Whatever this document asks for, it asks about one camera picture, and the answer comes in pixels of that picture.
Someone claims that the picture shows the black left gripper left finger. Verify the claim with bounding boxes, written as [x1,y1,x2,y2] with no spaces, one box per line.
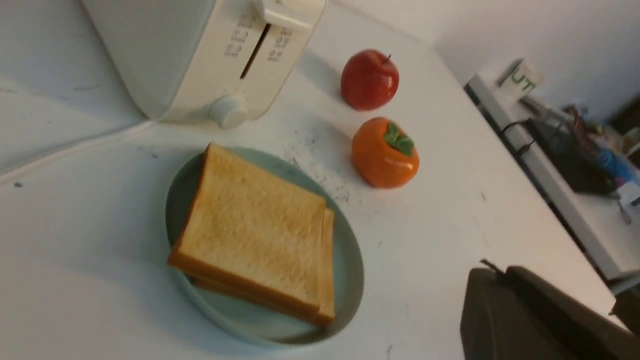
[460,259,640,360]

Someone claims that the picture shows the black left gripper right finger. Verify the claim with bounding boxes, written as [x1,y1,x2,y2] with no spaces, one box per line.
[610,287,640,336]

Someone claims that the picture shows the toast slice taken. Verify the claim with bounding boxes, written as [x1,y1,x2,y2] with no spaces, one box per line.
[190,208,336,328]
[167,143,326,315]

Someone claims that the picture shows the white two-slot toaster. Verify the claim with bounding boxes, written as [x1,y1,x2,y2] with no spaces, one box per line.
[82,0,328,129]

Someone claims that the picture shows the white side table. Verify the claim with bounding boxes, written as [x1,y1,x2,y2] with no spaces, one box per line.
[465,74,640,294]

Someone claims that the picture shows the black bag on side table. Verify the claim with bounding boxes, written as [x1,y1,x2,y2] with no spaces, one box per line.
[523,119,615,197]

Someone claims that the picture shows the orange persimmon with green leaf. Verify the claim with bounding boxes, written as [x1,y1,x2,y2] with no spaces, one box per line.
[350,117,420,189]

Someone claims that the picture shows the white cup green letters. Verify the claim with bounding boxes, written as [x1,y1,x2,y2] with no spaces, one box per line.
[497,58,545,103]

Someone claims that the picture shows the light blue round plate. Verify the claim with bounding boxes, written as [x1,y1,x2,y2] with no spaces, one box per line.
[170,146,365,348]

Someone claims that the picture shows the red apple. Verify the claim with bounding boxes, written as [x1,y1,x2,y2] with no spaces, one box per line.
[340,48,400,111]

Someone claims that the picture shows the white toaster power cord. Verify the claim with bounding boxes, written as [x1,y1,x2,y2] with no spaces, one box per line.
[0,120,156,177]

